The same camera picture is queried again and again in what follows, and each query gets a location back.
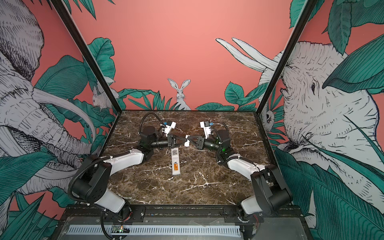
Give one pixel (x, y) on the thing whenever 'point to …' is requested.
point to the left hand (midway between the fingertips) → (186, 140)
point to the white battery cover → (187, 143)
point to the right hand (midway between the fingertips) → (186, 139)
